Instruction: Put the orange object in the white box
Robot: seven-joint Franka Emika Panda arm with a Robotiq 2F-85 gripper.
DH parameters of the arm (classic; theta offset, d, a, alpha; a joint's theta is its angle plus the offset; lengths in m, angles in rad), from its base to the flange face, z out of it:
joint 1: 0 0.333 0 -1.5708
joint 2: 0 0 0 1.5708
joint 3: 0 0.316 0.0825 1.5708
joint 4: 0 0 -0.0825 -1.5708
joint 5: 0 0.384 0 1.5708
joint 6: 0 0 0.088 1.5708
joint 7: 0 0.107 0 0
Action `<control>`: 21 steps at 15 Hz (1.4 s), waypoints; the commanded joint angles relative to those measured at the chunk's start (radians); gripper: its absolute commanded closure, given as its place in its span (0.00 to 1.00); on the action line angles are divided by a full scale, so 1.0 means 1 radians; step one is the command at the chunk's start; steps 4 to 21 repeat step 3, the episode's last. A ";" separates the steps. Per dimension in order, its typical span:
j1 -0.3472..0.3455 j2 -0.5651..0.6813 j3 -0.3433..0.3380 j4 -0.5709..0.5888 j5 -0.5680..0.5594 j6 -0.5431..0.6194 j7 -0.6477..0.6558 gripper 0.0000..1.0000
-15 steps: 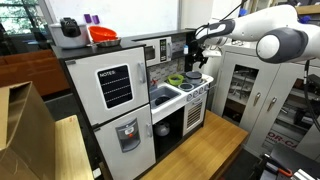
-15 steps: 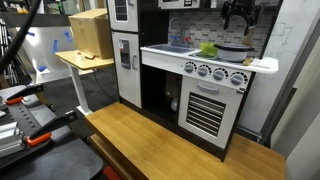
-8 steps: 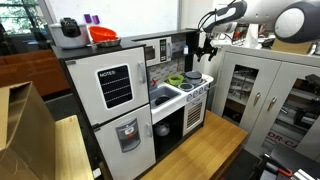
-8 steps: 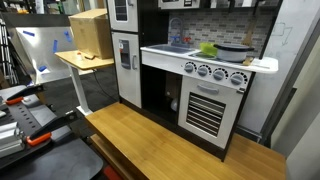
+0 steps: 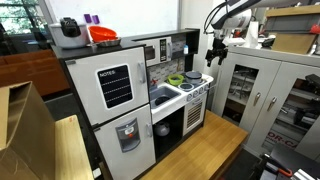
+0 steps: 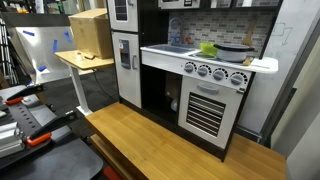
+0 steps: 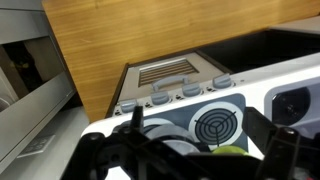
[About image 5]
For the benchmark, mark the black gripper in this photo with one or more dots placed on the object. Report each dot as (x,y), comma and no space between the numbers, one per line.
(220,46)

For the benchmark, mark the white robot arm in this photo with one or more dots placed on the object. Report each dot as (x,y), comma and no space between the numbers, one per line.
(233,18)

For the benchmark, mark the small cardboard box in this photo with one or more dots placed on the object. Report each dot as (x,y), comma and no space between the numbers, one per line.
(293,43)

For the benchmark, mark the small red object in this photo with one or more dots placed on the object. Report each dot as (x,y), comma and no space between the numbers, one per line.
(315,29)

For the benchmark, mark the white box container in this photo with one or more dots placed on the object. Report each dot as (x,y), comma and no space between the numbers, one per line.
(66,41)

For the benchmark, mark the large cardboard box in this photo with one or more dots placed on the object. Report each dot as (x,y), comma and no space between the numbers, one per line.
(30,133)

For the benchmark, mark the cabinet door with window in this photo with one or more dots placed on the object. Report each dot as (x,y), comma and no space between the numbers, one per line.
(276,86)
(226,66)

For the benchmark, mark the gray toy pot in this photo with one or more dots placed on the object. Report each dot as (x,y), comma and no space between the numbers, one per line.
(193,79)

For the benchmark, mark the white bottle blue cap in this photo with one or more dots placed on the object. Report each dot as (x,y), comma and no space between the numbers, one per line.
(186,50)

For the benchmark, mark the gray stove knob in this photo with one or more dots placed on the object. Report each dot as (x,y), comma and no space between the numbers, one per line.
(201,90)
(195,94)
(189,97)
(206,87)

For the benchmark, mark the white storage cabinet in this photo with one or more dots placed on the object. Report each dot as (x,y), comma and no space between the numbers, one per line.
(253,51)

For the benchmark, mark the paper towel roll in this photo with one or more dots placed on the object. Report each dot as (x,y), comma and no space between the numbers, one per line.
(253,36)

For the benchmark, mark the green bowl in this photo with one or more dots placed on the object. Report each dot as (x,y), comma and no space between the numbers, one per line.
(171,80)

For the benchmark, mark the small black device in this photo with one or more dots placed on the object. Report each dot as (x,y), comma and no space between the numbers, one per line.
(267,42)

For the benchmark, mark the toy microwave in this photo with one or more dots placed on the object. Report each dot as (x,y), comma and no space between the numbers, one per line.
(156,50)

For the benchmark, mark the black round pan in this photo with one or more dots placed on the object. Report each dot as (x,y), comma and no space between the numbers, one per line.
(162,100)

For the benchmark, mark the gray toy sink basin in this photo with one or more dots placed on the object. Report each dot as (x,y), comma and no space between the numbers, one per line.
(156,95)

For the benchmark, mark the toy oven door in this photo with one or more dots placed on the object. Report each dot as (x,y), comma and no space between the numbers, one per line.
(186,128)

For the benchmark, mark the gray toy kettle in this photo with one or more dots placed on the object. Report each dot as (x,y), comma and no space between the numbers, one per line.
(161,129)

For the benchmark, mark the metal plate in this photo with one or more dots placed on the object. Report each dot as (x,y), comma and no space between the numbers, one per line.
(111,43)

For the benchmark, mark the orange bowl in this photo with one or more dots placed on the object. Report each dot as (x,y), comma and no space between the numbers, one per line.
(101,33)

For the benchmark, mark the black case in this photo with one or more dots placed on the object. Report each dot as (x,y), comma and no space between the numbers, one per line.
(293,158)

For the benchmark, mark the fridge door with notes chalkboard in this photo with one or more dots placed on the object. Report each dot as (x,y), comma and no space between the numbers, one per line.
(86,100)

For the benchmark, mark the white black toy kitchen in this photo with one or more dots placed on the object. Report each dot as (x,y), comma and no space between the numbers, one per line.
(80,51)

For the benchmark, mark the freezer door with ice dispenser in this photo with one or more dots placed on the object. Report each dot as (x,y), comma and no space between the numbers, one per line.
(110,160)

